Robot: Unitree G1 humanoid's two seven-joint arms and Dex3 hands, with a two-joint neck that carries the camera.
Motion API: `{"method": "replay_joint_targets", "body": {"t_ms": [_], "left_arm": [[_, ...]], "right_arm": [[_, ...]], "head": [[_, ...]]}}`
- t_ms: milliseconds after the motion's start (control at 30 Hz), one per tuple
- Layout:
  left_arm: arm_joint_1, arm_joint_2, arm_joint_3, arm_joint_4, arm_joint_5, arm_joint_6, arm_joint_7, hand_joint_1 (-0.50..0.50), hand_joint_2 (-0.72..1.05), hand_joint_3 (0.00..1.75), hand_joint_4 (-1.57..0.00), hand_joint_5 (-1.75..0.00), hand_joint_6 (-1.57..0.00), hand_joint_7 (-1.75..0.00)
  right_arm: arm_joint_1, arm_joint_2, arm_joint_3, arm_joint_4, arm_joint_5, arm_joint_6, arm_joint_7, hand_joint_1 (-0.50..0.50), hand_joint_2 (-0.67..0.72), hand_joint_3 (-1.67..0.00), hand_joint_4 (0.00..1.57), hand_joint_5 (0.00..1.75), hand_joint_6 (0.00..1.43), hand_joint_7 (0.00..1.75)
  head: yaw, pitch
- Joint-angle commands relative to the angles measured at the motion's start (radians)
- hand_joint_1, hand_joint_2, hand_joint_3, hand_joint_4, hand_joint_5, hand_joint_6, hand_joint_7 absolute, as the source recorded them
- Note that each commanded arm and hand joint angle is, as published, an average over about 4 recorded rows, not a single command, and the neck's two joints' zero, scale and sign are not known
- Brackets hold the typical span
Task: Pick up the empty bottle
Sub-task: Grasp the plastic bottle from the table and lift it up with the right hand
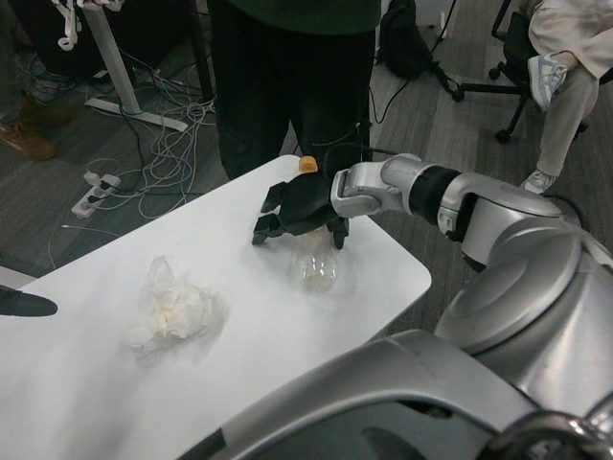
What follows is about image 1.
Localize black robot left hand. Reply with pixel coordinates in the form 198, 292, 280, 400
0, 285, 59, 318

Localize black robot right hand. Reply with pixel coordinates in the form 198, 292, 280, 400
251, 173, 350, 251

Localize clear plastic bottle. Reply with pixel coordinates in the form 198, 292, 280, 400
295, 154, 342, 294

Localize black tripod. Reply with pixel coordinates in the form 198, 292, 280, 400
352, 83, 375, 162

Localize person in green sweater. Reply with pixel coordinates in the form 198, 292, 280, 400
208, 0, 377, 181

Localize white power strip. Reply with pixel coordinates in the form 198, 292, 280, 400
71, 169, 122, 219

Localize crumpled clear plastic bag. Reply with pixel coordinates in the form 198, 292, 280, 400
119, 255, 231, 358

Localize person with tan boots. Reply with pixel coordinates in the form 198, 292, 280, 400
0, 0, 74, 162

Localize desk with black leg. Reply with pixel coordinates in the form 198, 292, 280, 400
190, 0, 217, 105

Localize black backpack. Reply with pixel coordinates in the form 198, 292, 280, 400
377, 0, 435, 81

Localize black stand leg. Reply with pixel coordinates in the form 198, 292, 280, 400
428, 51, 466, 103

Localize silver robot chest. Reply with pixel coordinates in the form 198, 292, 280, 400
205, 329, 613, 460

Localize white standing desk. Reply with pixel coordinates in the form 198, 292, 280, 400
75, 0, 190, 133

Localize black office chair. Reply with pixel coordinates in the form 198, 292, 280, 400
452, 0, 591, 145

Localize person in beige clothes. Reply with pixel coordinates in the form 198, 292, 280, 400
519, 0, 613, 196

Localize tangled floor cables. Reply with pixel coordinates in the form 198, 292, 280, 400
13, 45, 217, 243

